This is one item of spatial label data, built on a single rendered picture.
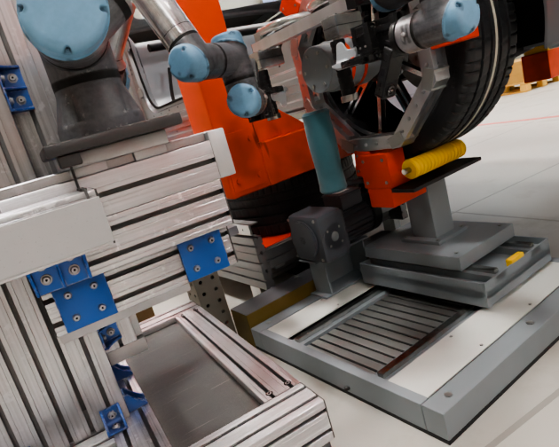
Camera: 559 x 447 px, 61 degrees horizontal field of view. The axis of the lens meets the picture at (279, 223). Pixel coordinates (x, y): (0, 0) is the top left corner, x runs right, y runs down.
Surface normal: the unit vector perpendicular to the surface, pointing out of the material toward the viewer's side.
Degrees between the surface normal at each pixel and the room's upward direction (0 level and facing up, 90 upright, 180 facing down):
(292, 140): 90
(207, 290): 90
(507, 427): 0
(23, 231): 90
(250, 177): 90
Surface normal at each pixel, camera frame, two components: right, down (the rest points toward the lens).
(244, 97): -0.11, 0.25
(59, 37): 0.26, 0.22
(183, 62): -0.50, 0.34
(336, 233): 0.56, 0.04
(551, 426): -0.26, -0.94
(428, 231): -0.79, 0.34
